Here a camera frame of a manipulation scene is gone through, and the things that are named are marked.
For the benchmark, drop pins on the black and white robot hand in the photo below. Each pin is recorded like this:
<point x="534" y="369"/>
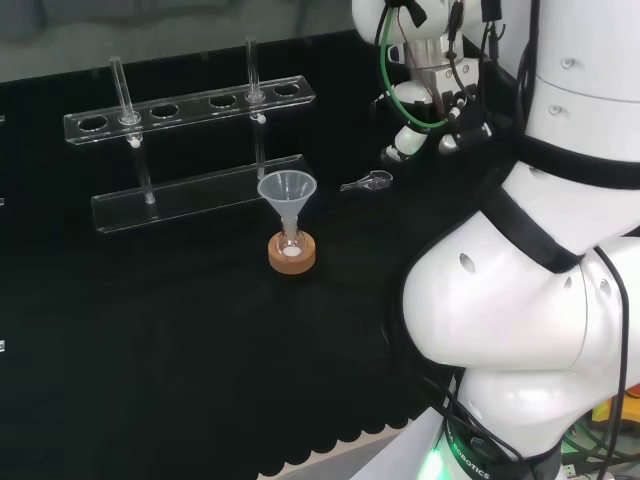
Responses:
<point x="440" y="82"/>

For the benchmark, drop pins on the clear plastic funnel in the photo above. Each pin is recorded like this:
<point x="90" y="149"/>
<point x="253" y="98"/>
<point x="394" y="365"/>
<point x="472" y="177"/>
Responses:
<point x="287" y="189"/>

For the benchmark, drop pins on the small glass round-bottom flask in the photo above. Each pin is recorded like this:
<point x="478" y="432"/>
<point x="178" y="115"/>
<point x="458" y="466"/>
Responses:
<point x="291" y="249"/>

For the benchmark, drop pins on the clear acrylic funnel stand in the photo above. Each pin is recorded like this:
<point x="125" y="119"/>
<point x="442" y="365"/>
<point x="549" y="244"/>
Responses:
<point x="175" y="197"/>

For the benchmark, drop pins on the black bench cloth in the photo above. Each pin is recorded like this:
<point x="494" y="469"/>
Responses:
<point x="175" y="325"/>

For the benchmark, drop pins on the yellow stop button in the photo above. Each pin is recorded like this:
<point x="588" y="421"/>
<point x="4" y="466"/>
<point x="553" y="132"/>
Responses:
<point x="607" y="407"/>

